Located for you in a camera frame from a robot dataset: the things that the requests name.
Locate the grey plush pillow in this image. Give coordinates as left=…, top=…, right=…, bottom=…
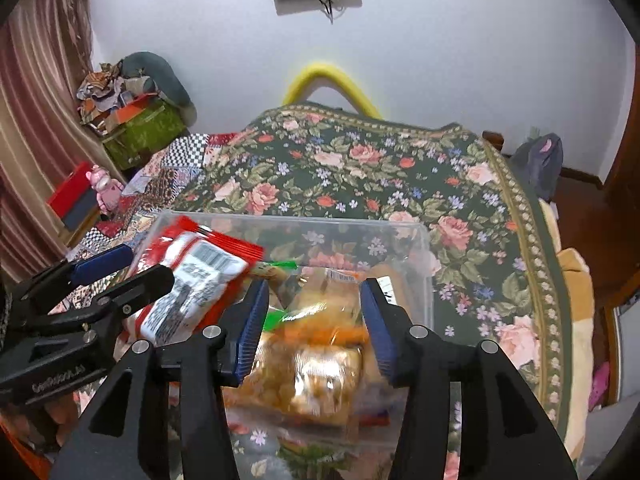
left=122, top=51, right=198, bottom=127

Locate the floral green bedspread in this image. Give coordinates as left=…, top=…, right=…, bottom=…
left=64, top=102, right=576, bottom=480

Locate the grey backpack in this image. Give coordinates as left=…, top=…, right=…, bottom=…
left=509, top=133, right=563, bottom=203

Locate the patchwork quilt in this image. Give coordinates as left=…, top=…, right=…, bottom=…
left=66, top=133, right=236, bottom=260

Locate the brown wooden door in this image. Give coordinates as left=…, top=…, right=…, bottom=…
left=596, top=46, right=639, bottom=307

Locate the green-edged fried snack bag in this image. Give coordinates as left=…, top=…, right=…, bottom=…
left=250, top=260, right=299, bottom=332

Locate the red box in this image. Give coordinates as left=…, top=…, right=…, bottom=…
left=47, top=162, right=98, bottom=231

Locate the red white snack bag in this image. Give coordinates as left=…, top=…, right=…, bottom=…
left=124, top=210, right=264, bottom=346

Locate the person's left hand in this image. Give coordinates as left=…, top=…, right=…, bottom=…
left=1, top=394, right=78, bottom=446

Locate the pink plush toy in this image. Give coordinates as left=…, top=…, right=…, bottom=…
left=86, top=165, right=124, bottom=216

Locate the striped maroon curtain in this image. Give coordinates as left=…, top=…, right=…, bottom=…
left=1, top=0, right=115, bottom=282

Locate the green patterned gift bag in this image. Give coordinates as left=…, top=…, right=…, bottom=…
left=102, top=100, right=188, bottom=171

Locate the clear pack of rice crackers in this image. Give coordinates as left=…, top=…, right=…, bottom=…
left=222, top=327, right=369, bottom=427

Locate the cream fleece blanket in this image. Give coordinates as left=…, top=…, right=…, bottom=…
left=538, top=200, right=594, bottom=462

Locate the yellow curved tube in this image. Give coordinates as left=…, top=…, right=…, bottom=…
left=282, top=62, right=383, bottom=119

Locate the clear plastic storage bin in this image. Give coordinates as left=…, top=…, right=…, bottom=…
left=122, top=210, right=433, bottom=479

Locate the clear bag of fried snacks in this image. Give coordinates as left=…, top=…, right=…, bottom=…
left=277, top=268, right=369, bottom=347

